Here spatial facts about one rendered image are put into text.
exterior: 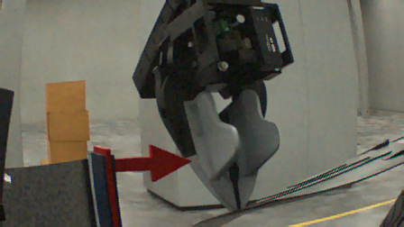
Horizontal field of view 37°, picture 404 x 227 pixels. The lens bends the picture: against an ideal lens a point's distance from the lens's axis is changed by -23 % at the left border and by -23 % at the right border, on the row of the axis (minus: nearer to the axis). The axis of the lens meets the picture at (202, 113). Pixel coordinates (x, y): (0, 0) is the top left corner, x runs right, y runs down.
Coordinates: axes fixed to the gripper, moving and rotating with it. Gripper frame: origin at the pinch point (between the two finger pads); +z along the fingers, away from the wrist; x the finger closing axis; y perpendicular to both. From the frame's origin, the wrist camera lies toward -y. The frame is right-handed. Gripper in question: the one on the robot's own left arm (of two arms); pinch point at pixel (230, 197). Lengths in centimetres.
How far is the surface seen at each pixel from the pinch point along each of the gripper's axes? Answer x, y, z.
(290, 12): 390, -467, -218
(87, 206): 55, -194, -21
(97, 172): -13.8, 7.8, -1.6
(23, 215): 18, -174, -15
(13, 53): 71, -380, -153
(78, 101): 255, -727, -208
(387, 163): 11.7, 8.9, 1.1
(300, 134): 391, -503, -102
